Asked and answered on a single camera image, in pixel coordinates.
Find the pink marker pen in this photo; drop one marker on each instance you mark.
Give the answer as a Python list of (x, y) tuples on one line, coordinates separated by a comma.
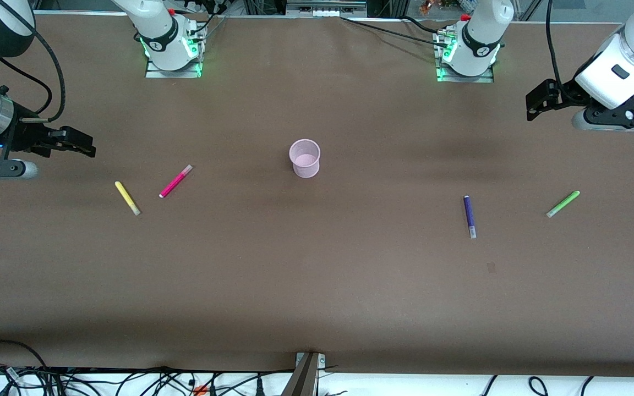
[(175, 181)]

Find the green marker pen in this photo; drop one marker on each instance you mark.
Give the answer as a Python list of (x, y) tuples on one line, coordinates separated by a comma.
[(563, 203)]

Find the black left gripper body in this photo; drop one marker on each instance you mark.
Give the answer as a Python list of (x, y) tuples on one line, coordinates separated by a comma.
[(568, 91)]

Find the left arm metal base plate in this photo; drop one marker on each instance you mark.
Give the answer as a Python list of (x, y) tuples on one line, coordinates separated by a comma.
[(485, 78)]

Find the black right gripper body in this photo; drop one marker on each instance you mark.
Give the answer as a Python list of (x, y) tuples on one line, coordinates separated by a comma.
[(24, 136)]

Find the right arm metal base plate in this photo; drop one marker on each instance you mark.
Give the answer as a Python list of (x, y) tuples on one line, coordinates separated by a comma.
[(154, 73)]

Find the purple marker pen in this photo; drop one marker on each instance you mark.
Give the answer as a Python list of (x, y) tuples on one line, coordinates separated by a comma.
[(469, 214)]

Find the pink pen holder cup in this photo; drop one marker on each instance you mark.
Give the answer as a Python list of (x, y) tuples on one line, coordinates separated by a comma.
[(306, 168)]

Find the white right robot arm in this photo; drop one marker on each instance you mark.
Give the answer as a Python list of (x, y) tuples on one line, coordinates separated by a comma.
[(157, 27)]

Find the aluminium table post with bracket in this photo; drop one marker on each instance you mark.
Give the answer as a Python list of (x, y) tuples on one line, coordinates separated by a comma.
[(306, 379)]

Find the grey power strip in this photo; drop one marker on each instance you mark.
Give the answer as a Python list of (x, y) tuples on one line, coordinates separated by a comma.
[(325, 10)]

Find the yellow marker pen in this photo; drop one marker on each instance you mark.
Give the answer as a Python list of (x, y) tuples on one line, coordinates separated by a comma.
[(127, 198)]

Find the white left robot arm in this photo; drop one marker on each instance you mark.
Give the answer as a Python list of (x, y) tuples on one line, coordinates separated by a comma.
[(614, 60)]

